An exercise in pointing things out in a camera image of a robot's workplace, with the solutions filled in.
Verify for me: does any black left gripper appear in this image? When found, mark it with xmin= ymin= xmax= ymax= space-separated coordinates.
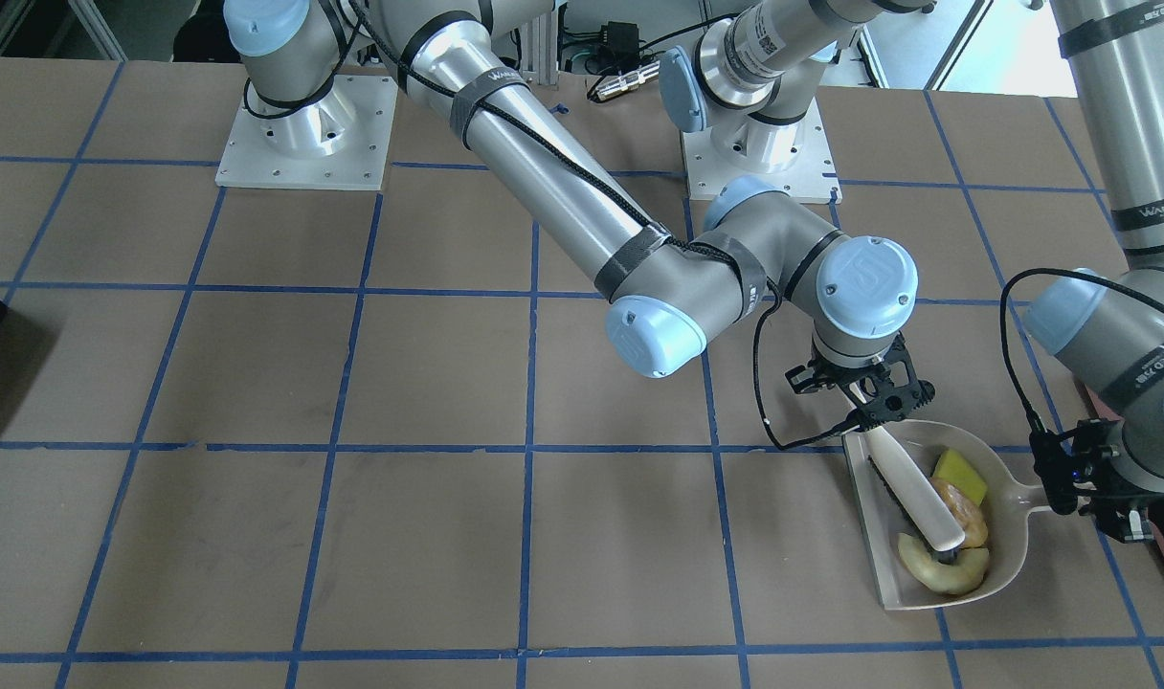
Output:
xmin=1029 ymin=417 xmax=1158 ymax=544

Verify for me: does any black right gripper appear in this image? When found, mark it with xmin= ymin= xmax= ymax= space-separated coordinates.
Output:
xmin=785 ymin=335 xmax=935 ymax=434

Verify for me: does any beige plastic dustpan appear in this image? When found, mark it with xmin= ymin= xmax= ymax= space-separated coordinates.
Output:
xmin=842 ymin=420 xmax=1050 ymax=611

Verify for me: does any yellow sponge piece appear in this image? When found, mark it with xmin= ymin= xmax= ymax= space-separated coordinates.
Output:
xmin=931 ymin=448 xmax=988 ymax=506

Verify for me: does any orange bread roll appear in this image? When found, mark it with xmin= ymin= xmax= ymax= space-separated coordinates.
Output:
xmin=930 ymin=477 xmax=989 ymax=549

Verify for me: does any beige hand brush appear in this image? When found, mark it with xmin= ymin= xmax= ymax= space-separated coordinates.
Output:
xmin=863 ymin=411 xmax=966 ymax=564

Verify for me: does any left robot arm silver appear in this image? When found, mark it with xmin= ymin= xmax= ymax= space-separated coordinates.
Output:
xmin=683 ymin=1 xmax=1164 ymax=544

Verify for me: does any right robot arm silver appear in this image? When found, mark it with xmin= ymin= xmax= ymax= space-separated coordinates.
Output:
xmin=223 ymin=1 xmax=935 ymax=434

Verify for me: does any silver metal cylinder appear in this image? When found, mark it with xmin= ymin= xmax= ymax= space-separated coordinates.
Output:
xmin=585 ymin=61 xmax=660 ymax=102

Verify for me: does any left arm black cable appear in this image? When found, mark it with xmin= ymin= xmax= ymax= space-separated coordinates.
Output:
xmin=1000 ymin=267 xmax=1164 ymax=441

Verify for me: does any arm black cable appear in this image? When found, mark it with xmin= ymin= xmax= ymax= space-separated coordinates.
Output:
xmin=1000 ymin=267 xmax=1164 ymax=441
xmin=347 ymin=0 xmax=865 ymax=452

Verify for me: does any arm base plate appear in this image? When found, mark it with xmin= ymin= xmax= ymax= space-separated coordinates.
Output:
xmin=680 ymin=100 xmax=843 ymax=205
xmin=215 ymin=76 xmax=398 ymax=191

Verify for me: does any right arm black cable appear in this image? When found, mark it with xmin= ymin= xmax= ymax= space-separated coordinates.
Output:
xmin=347 ymin=0 xmax=865 ymax=452

